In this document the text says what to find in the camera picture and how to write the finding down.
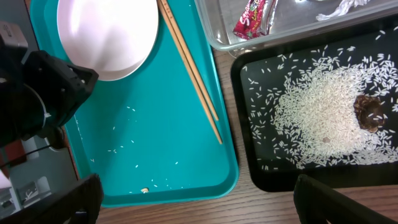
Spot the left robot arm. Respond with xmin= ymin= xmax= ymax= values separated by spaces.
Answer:
xmin=1 ymin=50 xmax=99 ymax=146

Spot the black rectangular tray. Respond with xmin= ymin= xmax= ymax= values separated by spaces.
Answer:
xmin=231 ymin=14 xmax=397 ymax=192

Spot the teal plastic serving tray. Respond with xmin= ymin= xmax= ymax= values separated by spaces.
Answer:
xmin=29 ymin=0 xmax=239 ymax=208

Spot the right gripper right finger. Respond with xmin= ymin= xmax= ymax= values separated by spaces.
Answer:
xmin=294 ymin=174 xmax=397 ymax=224

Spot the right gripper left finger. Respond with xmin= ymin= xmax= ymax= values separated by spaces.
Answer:
xmin=1 ymin=174 xmax=104 ymax=224

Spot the large white round plate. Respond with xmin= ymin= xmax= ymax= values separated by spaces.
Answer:
xmin=57 ymin=0 xmax=159 ymax=82

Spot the red snack wrapper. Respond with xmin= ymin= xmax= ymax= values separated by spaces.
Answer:
xmin=233 ymin=0 xmax=278 ymax=40

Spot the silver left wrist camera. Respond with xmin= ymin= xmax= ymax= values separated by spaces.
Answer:
xmin=1 ymin=21 xmax=29 ymax=58

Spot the spilled rice pile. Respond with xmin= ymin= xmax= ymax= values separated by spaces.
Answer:
xmin=242 ymin=27 xmax=397 ymax=169

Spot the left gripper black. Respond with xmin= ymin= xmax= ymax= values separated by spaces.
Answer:
xmin=21 ymin=50 xmax=99 ymax=137

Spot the wooden chopstick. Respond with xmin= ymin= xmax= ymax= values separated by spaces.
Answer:
xmin=160 ymin=0 xmax=219 ymax=121
xmin=157 ymin=0 xmax=223 ymax=144

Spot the white paper napkin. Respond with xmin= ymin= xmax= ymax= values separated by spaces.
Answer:
xmin=316 ymin=0 xmax=369 ymax=21

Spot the brown food lump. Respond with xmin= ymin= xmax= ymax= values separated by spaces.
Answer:
xmin=353 ymin=95 xmax=385 ymax=133

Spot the clear plastic waste bin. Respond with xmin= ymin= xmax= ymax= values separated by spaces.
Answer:
xmin=195 ymin=0 xmax=397 ymax=55

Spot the grey plastic dish rack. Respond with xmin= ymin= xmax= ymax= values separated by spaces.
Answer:
xmin=1 ymin=1 xmax=77 ymax=219

